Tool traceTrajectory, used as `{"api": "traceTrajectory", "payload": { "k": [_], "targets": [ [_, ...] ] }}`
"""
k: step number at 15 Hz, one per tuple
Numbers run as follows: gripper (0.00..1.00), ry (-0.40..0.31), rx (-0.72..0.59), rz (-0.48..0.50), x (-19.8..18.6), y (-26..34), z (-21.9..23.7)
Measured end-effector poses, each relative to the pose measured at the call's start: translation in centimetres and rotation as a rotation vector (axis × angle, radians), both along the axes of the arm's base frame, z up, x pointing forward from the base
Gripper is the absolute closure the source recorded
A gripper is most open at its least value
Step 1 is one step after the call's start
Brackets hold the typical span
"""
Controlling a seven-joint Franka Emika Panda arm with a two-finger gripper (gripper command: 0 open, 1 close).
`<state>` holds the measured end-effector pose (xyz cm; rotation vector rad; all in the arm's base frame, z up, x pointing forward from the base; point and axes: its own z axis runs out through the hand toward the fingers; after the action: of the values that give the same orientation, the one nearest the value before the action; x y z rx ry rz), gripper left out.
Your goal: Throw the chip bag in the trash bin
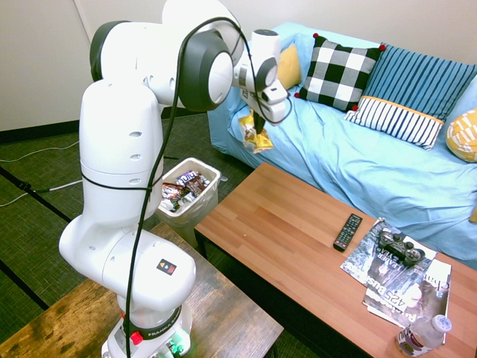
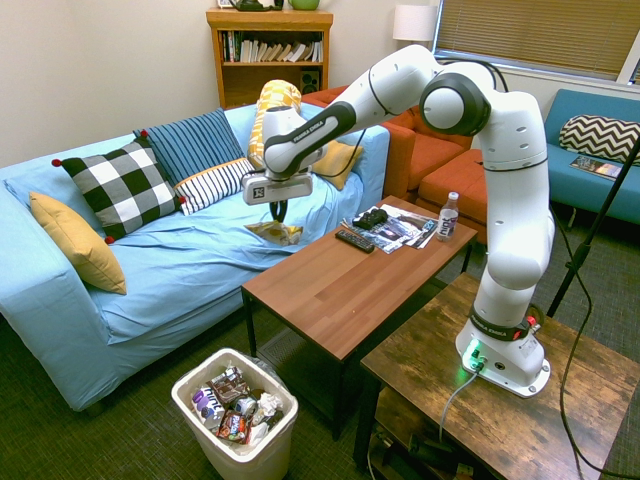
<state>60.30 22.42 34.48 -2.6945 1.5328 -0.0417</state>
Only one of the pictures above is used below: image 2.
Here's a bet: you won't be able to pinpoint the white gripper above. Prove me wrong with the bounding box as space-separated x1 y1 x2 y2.
242 171 315 222

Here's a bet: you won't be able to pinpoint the yellow white chip bag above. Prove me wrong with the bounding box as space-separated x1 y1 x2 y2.
243 218 305 247

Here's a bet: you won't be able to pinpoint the clear plastic bin liner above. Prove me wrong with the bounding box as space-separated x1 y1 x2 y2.
247 355 291 396

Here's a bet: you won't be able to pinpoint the red snack bag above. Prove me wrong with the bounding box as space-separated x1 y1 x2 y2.
217 409 254 444

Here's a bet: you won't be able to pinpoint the white plastic trash bin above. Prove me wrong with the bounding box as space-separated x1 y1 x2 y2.
170 347 300 480

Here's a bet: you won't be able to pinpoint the white navy striped pillow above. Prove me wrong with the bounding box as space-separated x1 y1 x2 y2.
173 157 257 217

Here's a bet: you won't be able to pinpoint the small mustard yellow pillow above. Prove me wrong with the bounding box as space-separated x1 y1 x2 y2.
310 139 365 191

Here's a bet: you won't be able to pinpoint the black remote control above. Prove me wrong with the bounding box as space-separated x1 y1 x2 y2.
334 228 376 255

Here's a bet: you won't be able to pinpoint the black game controller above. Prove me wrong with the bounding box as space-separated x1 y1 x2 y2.
352 208 390 231

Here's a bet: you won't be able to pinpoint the reddish wooden coffee table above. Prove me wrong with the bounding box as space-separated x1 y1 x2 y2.
240 194 479 441

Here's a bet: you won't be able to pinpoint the blue striped pillow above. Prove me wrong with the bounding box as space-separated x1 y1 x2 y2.
132 107 246 187

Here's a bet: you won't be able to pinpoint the yellow white patterned bolster pillow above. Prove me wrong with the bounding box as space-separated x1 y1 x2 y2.
247 79 304 170

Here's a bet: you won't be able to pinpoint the glossy dark magazine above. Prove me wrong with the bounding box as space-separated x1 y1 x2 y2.
341 203 426 255

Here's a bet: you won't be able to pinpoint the light blue sofa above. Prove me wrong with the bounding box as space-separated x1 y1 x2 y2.
0 102 391 413

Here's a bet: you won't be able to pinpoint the wooden bookshelf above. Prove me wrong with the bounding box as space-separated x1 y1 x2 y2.
205 7 335 110

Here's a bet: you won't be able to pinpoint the metal floor vent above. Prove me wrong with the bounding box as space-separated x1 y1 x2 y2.
256 327 321 374

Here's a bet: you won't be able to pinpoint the magazine with white border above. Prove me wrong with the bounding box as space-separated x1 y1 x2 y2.
407 212 441 250

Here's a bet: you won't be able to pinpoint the black white checked pillow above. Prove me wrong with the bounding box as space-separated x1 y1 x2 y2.
51 130 187 245

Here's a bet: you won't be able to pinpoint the row of books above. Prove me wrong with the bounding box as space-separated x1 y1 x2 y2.
221 30 324 64

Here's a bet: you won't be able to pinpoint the orange sofa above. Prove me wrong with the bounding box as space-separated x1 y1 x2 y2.
301 85 474 204

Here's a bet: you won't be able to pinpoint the hint water bottle with cap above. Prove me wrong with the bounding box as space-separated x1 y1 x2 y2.
436 191 461 243

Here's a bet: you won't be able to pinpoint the brown chocolate wrapper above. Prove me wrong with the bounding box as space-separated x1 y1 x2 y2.
207 367 251 402

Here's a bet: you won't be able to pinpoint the crumpled white paper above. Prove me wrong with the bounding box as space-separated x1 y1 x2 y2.
257 392 284 416

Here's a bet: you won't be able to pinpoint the large mustard yellow pillow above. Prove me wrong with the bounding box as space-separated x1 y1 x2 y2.
28 191 128 296

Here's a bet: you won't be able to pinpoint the black object on bookshelf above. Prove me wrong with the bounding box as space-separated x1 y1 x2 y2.
227 0 286 12

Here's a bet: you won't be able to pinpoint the discarded hint bottle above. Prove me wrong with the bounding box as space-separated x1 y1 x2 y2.
192 385 226 429

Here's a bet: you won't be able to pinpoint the white lamp shade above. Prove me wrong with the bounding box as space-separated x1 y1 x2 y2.
392 4 439 42

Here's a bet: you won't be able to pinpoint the red emergency stop button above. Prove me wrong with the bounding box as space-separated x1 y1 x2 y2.
524 304 546 334

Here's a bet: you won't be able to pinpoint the teal couch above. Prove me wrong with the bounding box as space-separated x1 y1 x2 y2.
542 88 640 226

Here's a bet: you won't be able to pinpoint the rustic wooden stand table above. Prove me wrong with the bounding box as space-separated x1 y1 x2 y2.
352 272 640 480

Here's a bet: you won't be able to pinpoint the brown window blinds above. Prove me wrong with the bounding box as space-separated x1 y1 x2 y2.
434 0 640 82

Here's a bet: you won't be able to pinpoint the dark magazine with orange print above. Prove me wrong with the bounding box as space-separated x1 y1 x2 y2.
568 154 624 182

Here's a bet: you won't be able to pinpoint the black white chevron pillow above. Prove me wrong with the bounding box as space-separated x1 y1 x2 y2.
558 114 640 166

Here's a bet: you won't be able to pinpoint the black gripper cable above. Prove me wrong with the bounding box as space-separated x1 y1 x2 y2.
312 127 369 180

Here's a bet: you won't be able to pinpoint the grey cable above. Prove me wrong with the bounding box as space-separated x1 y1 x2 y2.
438 368 481 434

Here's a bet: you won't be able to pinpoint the black camera stand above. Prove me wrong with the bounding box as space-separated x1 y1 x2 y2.
546 134 640 319

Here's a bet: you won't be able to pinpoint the long black cable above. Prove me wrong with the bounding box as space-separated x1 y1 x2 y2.
549 209 640 479

